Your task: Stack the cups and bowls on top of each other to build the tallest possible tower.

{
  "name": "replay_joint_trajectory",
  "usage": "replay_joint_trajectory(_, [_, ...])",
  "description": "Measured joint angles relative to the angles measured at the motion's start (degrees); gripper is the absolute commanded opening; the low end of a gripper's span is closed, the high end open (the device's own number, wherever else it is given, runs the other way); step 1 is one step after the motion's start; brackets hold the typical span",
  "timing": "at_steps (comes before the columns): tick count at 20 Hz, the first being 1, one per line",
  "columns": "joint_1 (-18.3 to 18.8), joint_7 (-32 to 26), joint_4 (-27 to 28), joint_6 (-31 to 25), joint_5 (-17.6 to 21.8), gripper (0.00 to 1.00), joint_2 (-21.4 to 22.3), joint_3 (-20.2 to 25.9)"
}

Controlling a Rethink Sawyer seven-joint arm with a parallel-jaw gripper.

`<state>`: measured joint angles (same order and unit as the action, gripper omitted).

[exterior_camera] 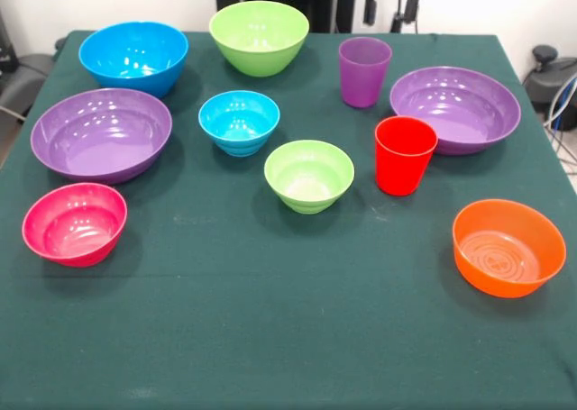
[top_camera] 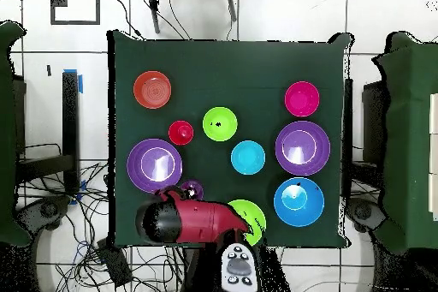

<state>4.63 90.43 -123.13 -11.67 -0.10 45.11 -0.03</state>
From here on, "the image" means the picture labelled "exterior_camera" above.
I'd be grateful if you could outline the purple cup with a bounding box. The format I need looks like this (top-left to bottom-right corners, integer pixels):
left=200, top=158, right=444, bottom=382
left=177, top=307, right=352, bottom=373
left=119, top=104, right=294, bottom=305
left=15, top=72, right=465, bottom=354
left=338, top=36, right=394, bottom=110

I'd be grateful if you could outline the small green bowl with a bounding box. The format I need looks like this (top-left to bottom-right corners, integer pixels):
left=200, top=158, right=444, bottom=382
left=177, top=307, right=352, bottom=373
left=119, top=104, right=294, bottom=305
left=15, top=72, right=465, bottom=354
left=263, top=139, right=356, bottom=215

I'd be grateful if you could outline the wide purple bowl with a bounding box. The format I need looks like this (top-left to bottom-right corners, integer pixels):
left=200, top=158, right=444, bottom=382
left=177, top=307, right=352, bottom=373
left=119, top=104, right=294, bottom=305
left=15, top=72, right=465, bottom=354
left=30, top=87, right=174, bottom=186
left=389, top=66, right=523, bottom=157

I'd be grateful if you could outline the large green bowl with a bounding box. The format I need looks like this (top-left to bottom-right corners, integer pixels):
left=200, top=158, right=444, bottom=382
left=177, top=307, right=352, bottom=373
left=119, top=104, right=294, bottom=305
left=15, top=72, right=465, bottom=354
left=208, top=0, right=311, bottom=78

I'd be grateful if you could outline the red cup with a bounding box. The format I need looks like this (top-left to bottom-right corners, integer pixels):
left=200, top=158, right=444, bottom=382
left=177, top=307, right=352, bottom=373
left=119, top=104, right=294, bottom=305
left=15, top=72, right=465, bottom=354
left=374, top=115, right=439, bottom=197

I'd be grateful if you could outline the black grey machine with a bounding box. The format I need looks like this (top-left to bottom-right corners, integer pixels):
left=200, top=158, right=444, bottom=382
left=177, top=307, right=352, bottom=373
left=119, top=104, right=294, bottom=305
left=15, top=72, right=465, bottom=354
left=522, top=44, right=577, bottom=114

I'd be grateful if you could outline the small blue bowl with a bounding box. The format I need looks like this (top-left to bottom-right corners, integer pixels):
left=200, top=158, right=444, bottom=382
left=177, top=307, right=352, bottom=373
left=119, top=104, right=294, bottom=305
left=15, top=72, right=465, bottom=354
left=197, top=89, right=281, bottom=158

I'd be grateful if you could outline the large blue bowl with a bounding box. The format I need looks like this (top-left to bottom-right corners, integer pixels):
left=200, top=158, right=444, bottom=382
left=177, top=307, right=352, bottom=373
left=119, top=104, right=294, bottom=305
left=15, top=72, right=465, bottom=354
left=78, top=21, right=190, bottom=99

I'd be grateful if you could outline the orange bowl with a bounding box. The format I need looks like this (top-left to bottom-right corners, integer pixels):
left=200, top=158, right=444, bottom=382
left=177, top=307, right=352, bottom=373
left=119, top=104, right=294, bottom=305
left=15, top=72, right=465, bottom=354
left=452, top=198, right=568, bottom=299

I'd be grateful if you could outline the dark green tablecloth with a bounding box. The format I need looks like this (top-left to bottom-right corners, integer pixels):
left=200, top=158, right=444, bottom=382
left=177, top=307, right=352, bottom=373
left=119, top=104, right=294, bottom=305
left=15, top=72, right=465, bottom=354
left=0, top=30, right=577, bottom=410

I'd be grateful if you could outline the black office chair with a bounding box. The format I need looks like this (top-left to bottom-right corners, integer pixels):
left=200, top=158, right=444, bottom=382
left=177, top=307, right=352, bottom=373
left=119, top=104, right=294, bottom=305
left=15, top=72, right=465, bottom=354
left=0, top=53, right=58, bottom=114

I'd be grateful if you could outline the pink bowl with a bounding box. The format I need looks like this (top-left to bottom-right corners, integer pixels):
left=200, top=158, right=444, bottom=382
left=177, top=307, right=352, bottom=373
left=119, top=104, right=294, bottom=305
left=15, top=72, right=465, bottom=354
left=21, top=182, right=129, bottom=268

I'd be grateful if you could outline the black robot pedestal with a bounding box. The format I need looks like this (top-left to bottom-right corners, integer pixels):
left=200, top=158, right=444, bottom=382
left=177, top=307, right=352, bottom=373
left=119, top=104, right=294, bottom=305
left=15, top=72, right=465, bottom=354
left=215, top=0, right=357, bottom=33

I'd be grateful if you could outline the grey cable bundle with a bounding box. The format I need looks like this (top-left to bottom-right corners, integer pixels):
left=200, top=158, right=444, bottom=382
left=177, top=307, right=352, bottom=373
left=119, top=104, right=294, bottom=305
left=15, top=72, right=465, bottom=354
left=543, top=74, right=577, bottom=177

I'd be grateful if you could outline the white cable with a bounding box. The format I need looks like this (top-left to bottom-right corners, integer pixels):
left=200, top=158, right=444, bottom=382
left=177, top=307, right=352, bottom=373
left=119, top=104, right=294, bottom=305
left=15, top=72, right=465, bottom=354
left=0, top=105, right=28, bottom=123

